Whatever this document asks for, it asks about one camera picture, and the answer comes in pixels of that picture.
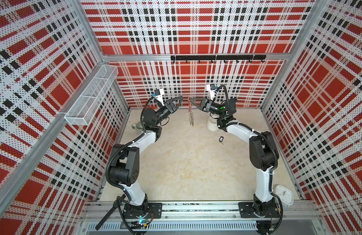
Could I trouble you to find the white mug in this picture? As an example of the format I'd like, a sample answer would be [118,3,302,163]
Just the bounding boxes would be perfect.
[206,117,219,132]

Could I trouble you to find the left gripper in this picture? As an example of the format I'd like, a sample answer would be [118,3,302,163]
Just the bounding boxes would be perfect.
[155,96,183,126]

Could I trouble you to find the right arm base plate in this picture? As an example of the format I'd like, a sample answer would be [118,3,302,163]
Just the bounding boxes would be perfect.
[238,201,280,219]

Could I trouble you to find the white wire basket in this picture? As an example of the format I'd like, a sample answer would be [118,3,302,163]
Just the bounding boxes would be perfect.
[64,65,118,126]

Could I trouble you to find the grey striped mug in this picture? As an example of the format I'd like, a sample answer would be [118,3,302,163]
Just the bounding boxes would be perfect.
[132,122,143,132]

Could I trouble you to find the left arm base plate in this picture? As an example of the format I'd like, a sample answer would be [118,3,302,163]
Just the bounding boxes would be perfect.
[123,203,163,219]

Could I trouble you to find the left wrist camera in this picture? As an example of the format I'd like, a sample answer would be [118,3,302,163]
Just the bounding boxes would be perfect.
[153,88,165,105]

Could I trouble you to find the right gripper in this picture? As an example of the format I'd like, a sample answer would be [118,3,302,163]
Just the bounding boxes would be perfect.
[191,99,225,118]

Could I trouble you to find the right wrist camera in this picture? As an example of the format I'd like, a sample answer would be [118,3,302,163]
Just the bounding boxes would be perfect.
[205,84,218,100]

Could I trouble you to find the black hook rail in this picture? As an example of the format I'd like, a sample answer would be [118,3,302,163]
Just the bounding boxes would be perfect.
[170,54,267,62]

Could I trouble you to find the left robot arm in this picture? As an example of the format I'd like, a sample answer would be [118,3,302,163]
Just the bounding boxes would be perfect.
[105,96,183,206]

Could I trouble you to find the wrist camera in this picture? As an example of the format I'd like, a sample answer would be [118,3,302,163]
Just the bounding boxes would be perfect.
[153,88,165,105]
[205,84,218,100]

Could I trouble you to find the red handled key ring holder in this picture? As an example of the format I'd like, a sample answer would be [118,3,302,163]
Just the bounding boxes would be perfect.
[188,97,194,126]

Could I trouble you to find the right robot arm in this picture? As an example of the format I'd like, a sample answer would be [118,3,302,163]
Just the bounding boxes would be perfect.
[190,98,279,217]

